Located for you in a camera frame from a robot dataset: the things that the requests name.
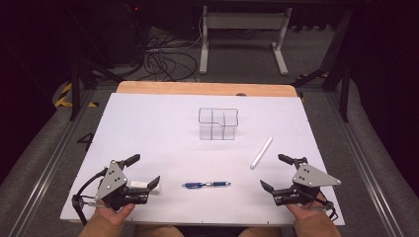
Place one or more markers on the white metal desk frame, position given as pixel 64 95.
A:
pixel 243 21

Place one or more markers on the wooden table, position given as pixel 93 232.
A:
pixel 197 88

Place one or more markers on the black metal stand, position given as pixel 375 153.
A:
pixel 75 89
pixel 344 89

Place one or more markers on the white eraser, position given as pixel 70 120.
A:
pixel 138 184

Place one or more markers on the person's left leg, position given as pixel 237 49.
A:
pixel 158 231

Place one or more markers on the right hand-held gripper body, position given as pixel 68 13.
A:
pixel 309 179

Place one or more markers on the white board sheet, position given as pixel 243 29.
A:
pixel 171 131

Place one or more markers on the aluminium floor rail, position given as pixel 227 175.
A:
pixel 46 174
pixel 365 171

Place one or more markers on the person's leg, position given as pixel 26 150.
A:
pixel 260 232
pixel 158 231

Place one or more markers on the white pen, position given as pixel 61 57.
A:
pixel 262 152

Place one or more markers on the person's right leg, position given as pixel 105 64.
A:
pixel 260 232

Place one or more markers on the yellow black hazard tape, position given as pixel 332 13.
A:
pixel 64 98

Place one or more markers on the person's left hand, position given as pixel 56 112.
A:
pixel 115 214

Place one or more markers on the clear plastic organizer box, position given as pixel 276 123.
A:
pixel 218 123

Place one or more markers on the person's right hand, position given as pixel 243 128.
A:
pixel 306 212

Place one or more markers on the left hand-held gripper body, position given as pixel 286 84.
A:
pixel 112 182

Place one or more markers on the blue pen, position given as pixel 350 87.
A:
pixel 192 185

